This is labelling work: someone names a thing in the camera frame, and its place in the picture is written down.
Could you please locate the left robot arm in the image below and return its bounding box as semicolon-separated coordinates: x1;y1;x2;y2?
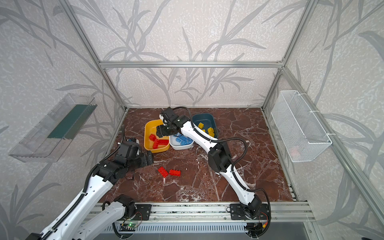
27;139;154;240

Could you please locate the yellow plastic bin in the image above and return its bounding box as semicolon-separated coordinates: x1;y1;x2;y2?
144;120;170;153

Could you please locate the blue brick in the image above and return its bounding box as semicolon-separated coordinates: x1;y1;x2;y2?
186;137;194;145
176;135;186;143

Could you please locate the small red brick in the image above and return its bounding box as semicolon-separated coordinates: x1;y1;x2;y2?
149;134;157;142

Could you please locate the aluminium front rail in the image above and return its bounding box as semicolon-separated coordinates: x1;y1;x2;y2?
118;202;315;224

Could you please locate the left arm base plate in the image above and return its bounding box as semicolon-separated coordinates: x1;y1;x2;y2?
130;204;152;221

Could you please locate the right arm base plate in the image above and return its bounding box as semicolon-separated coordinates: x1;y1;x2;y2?
227;204;271;222

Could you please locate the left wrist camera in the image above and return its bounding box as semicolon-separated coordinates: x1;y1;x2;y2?
127;138;140;144

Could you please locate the green circuit board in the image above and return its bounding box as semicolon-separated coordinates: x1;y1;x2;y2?
120;223;138;232

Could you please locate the clear plastic wall tray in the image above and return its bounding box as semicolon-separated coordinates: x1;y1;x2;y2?
9;94;97;163

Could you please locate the white plastic bin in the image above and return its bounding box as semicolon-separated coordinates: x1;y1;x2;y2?
170;134;194;150

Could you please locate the right base wiring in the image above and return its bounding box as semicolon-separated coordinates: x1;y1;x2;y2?
244;220;272;239

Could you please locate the white wire mesh basket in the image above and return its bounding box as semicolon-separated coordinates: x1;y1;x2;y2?
271;90;333;163

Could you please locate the teal plastic bin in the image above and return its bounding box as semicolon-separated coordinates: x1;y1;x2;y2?
193;113;219;138

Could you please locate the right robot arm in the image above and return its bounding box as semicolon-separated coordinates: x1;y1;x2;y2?
157;107;271;221

